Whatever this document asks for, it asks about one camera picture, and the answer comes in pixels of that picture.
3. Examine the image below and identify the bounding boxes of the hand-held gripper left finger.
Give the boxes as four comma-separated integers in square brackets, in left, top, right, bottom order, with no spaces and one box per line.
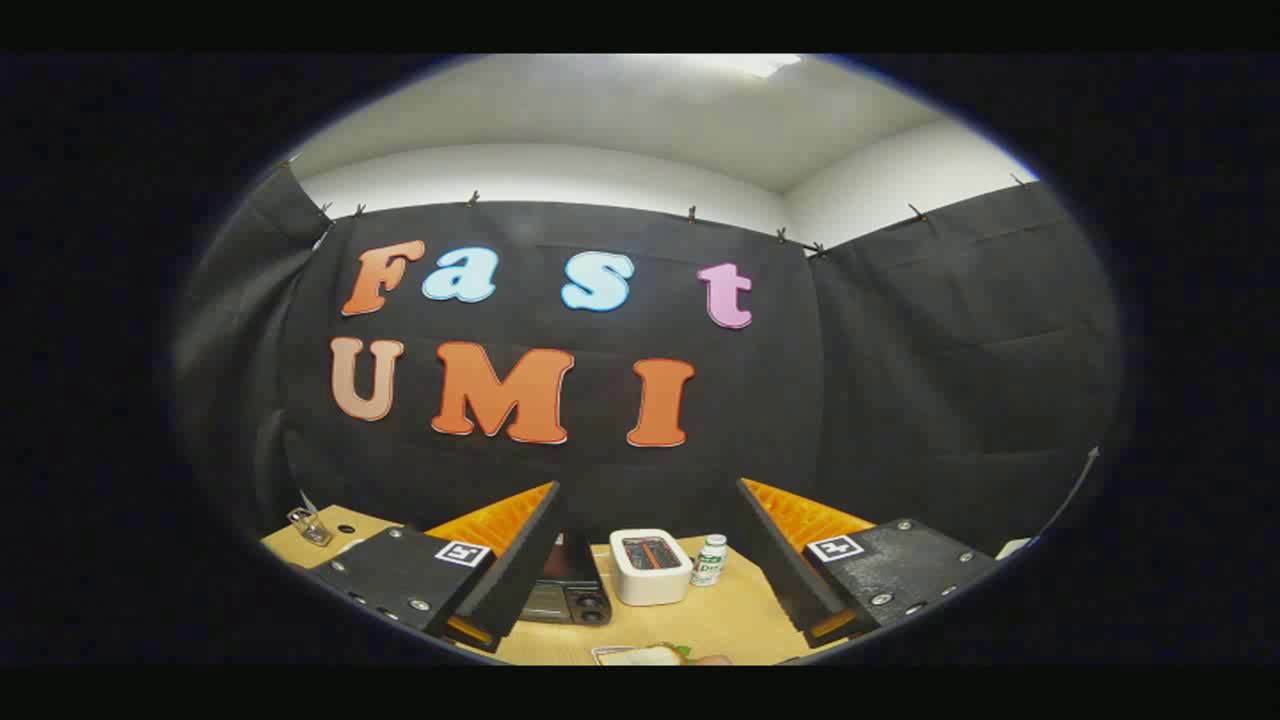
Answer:
[305,481,571,653]

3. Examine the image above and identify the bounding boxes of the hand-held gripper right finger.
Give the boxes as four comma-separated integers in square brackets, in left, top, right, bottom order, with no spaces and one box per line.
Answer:
[736,477,1001,649]

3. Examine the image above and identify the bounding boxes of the black toaster oven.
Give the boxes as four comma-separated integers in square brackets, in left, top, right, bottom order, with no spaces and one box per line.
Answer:
[515,532,613,627]

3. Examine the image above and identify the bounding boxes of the bread and lettuce sandwich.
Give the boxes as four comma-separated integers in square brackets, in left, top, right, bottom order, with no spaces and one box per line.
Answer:
[605,645,731,666]

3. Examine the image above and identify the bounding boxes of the white pop-up toaster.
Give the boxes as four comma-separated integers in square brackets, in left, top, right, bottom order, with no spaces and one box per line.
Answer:
[609,528,694,607]

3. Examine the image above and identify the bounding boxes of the white plastic drink bottle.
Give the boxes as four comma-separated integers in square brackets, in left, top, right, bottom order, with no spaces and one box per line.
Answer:
[690,533,728,588]

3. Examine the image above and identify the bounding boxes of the wire mesh basket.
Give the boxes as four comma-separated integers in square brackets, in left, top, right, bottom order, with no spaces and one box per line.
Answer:
[287,507,334,547]

